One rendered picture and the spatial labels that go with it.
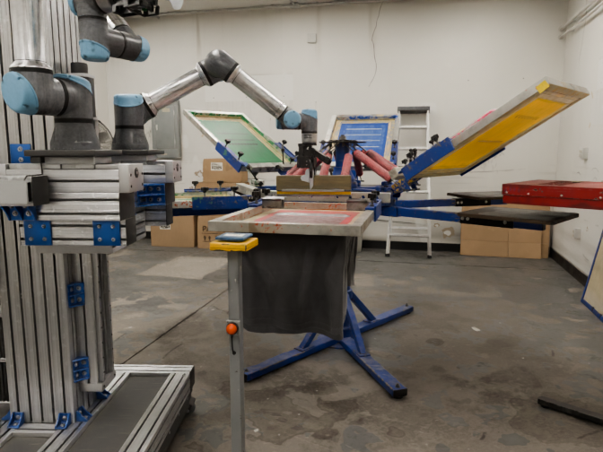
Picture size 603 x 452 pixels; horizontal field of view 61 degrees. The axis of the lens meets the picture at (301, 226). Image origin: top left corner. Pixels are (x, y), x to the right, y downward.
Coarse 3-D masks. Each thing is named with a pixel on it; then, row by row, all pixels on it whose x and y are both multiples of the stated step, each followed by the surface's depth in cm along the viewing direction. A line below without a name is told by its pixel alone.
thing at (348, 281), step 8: (352, 240) 221; (352, 248) 222; (352, 256) 225; (352, 264) 226; (344, 272) 200; (352, 272) 226; (344, 280) 201; (352, 280) 226; (344, 288) 207; (344, 296) 209; (344, 304) 210; (344, 312) 210; (344, 320) 211
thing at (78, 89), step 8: (64, 80) 160; (72, 80) 160; (80, 80) 162; (64, 88) 157; (72, 88) 160; (80, 88) 162; (88, 88) 164; (72, 96) 159; (80, 96) 162; (88, 96) 165; (64, 104) 158; (72, 104) 160; (80, 104) 162; (88, 104) 165; (64, 112) 160; (72, 112) 162; (80, 112) 163; (88, 112) 165
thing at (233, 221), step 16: (256, 208) 242; (288, 208) 267; (304, 208) 265; (320, 208) 263; (336, 208) 261; (208, 224) 197; (224, 224) 195; (240, 224) 194; (256, 224) 193; (272, 224) 191; (288, 224) 190; (304, 224) 188; (320, 224) 187; (336, 224) 187; (352, 224) 187; (368, 224) 209
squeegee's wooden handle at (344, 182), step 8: (280, 176) 245; (288, 176) 244; (296, 176) 244; (320, 176) 241; (328, 176) 240; (336, 176) 239; (344, 176) 238; (280, 184) 246; (288, 184) 245; (296, 184) 244; (304, 184) 243; (320, 184) 241; (328, 184) 240; (336, 184) 240; (344, 184) 239
